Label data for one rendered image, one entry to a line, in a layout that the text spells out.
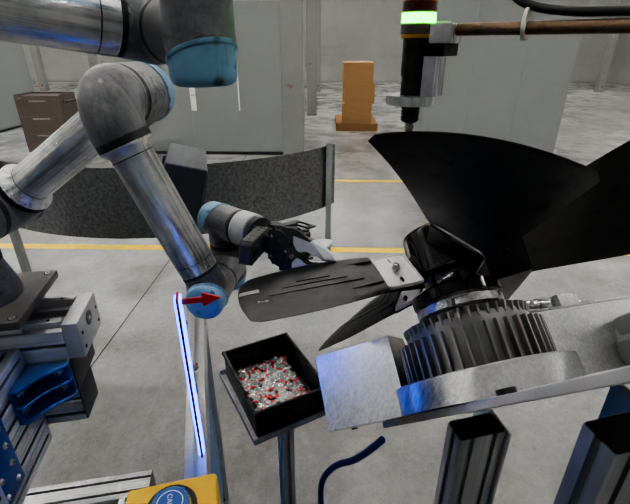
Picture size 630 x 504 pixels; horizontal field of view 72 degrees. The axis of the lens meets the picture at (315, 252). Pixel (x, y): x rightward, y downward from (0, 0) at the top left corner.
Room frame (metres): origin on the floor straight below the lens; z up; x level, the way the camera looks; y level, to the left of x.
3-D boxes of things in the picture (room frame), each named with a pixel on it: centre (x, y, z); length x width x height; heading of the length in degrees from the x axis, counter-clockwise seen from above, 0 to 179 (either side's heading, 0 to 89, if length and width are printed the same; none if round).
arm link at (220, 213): (0.88, 0.20, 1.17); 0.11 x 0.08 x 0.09; 51
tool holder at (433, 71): (0.62, -0.14, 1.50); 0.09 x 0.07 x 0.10; 49
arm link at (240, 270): (0.86, 0.20, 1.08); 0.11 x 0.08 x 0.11; 175
